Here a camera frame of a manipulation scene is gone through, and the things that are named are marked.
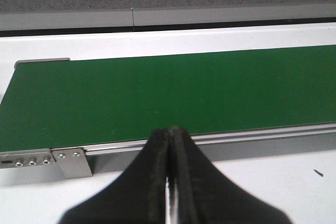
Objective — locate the green conveyor belt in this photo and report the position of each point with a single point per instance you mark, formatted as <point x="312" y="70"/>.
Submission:
<point x="69" y="103"/>

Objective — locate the small black screw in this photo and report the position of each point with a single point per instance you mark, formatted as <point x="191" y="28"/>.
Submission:
<point x="317" y="172"/>

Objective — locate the aluminium conveyor side rail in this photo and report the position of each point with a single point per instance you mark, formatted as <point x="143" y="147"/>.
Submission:
<point x="223" y="137"/>

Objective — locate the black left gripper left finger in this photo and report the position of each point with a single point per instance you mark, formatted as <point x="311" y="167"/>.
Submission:
<point x="137" y="195"/>

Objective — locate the metal conveyor end plate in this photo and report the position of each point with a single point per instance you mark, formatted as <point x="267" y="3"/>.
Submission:
<point x="26" y="158"/>

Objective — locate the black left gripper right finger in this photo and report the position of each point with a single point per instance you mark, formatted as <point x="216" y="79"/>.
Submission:
<point x="200" y="193"/>

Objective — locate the metal conveyor support bracket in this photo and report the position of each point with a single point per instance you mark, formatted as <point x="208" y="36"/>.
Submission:
<point x="72" y="162"/>

